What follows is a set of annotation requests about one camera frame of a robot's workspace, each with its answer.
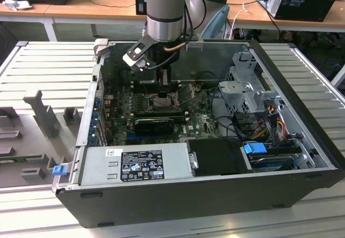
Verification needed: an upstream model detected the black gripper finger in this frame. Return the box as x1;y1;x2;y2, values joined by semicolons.
158;67;173;99

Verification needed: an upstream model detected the silver CPU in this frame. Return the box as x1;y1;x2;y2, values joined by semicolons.
151;96;175;109

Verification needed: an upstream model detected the CPU socket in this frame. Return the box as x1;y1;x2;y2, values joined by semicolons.
146;92;180;112

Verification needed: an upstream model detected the black drive bay cover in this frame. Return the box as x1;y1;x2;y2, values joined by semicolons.
186;138;254;178

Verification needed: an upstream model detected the black RAM stick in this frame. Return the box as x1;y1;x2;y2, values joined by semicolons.
130;107;190;121

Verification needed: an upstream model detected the black graphics card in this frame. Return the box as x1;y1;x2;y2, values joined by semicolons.
133;117;176;137

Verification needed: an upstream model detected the green motherboard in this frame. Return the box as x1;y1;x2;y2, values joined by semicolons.
101;83;225;147

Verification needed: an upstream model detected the pale blue teach pendant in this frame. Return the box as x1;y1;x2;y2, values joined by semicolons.
201;4;231;40

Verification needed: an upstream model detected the metal disk bay cage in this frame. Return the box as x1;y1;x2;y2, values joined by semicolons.
217;51;282;116

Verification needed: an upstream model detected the wooden desk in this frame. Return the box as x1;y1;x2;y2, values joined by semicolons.
225;0;345;33
0;0;148;42

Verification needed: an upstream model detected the silver power supply unit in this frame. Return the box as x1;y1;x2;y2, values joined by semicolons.
79;142;194;187

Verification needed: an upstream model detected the blue disk carrier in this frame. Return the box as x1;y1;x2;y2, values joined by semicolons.
242;141;268;162

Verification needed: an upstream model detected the black open PC case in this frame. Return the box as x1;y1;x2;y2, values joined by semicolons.
51;38;345;229

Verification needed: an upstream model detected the hard disk drive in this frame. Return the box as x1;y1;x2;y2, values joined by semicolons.
249;154;295;173

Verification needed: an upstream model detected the blue case latch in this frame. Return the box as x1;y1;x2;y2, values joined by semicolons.
52;164;67;176

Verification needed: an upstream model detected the black desktop computer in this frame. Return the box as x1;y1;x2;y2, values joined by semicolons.
254;0;339;23

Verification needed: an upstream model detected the crumpled white paper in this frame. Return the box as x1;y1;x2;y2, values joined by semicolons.
2;0;33;12

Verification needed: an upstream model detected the green RAM stick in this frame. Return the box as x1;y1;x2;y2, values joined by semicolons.
0;155;44;165

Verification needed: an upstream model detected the white table leg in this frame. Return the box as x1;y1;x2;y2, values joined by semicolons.
330;65;345;88

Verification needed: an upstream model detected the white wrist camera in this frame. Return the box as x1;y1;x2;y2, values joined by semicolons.
122;38;152;73

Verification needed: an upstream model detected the grey case hinge bracket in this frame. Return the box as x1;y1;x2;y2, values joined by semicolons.
92;38;109;66

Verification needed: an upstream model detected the white cable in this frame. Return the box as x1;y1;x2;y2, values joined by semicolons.
223;2;249;39

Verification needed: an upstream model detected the black power cable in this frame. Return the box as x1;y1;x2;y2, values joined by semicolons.
255;0;281;31

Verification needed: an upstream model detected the red yellow wire bundle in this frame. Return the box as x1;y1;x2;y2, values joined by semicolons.
252;118;287;142

